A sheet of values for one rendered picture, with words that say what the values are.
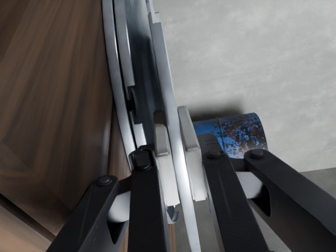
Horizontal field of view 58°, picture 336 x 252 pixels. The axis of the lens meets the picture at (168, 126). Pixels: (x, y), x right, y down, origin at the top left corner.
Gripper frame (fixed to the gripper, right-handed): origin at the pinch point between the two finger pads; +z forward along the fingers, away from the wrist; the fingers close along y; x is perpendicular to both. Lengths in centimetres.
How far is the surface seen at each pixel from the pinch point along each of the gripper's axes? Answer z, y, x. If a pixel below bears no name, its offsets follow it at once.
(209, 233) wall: 235, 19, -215
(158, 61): 1.5, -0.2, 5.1
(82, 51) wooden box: -0.1, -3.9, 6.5
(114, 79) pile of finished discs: 3.6, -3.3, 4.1
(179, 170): -0.4, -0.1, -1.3
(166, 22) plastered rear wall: 208, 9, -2
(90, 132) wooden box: -2.3, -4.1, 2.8
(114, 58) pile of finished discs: 4.1, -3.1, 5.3
